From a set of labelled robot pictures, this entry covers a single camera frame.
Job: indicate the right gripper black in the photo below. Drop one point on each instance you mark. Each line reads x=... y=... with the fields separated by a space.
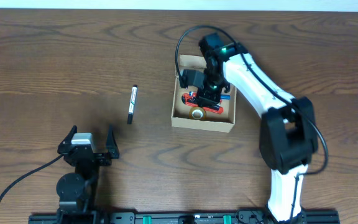
x=206 y=98

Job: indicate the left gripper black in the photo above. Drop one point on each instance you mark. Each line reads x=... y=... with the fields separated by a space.
x=112 y=150

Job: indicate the orange utility knife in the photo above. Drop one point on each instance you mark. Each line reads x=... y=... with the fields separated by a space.
x=189 y=99

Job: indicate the blue whiteboard marker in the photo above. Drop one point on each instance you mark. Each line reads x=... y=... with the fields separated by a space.
x=223 y=97

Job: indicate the clear tape roll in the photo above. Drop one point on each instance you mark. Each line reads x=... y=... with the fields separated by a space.
x=197 y=113

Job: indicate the cardboard box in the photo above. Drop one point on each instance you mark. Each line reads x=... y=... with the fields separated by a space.
x=214 y=122

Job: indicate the black green whiteboard marker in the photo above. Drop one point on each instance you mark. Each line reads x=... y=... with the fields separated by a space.
x=132 y=104

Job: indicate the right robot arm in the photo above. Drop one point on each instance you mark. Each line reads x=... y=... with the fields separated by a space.
x=287 y=137

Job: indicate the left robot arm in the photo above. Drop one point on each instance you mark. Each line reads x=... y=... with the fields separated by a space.
x=77 y=190

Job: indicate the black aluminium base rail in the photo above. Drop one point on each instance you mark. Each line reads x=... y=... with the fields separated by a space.
x=240 y=217

